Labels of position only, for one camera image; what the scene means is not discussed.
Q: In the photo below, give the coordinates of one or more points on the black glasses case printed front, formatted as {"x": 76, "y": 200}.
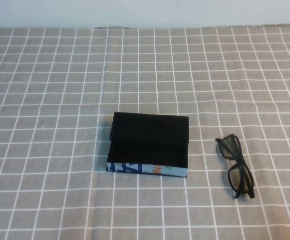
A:
{"x": 149, "y": 130}

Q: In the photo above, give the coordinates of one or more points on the black frame glasses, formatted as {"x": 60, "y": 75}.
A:
{"x": 244, "y": 165}

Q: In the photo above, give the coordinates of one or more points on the grey white checked tablecloth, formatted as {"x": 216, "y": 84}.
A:
{"x": 60, "y": 100}

